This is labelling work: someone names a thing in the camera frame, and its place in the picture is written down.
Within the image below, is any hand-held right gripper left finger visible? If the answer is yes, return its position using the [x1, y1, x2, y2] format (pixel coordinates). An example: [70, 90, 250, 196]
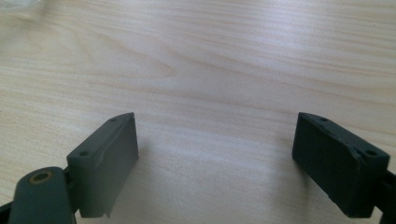
[65, 112, 140, 218]

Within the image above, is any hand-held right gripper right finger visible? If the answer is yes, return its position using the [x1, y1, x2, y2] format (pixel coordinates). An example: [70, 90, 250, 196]
[291, 111, 391, 219]

